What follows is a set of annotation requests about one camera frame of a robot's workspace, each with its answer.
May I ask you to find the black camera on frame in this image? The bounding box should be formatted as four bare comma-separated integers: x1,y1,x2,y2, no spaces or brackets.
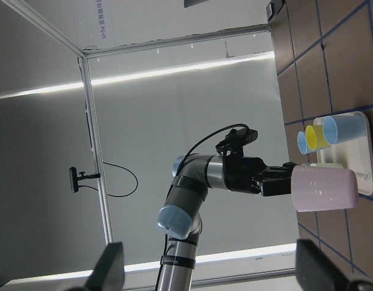
69,167,101,193

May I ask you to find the blue cup back of tray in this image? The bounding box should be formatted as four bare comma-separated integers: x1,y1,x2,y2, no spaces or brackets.
323,115,366,145

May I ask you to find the blue cup of tray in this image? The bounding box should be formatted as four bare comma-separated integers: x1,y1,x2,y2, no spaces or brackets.
297,131,314,155
323,115,366,145

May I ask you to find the pink plastic cup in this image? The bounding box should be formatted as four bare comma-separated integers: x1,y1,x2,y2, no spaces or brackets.
291,166,358,212

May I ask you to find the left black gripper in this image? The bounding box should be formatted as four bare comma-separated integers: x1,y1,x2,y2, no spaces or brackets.
222,152,297,197

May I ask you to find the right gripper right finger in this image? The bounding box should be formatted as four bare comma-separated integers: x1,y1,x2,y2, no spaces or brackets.
295,238,373,291

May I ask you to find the cream plastic tray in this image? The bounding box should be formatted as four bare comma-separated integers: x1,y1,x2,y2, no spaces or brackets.
314,111,373,196

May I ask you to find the blue cup front of tray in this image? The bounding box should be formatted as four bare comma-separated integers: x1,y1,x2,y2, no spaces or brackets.
297,131,314,155

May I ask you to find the pale green plastic cup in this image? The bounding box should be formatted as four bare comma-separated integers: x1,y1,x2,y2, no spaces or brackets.
303,163,344,169

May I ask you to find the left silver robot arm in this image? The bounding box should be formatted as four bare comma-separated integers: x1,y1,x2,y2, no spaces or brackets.
155,152,296,290

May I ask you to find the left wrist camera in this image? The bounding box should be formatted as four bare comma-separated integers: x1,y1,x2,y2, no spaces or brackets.
215,129,258,156

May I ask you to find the yellow plastic cup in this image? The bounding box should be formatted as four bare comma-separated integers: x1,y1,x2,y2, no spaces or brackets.
305,125,330,150

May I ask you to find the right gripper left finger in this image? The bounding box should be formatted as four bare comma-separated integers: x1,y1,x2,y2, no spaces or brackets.
67,242,125,291

